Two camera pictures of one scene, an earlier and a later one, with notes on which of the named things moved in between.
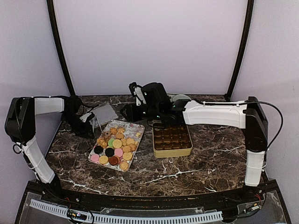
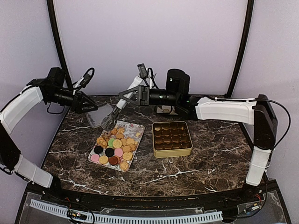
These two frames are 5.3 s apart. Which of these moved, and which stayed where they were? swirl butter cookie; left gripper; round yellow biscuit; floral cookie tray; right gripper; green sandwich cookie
Moved: left gripper; right gripper
Stayed: floral cookie tray; green sandwich cookie; swirl butter cookie; round yellow biscuit
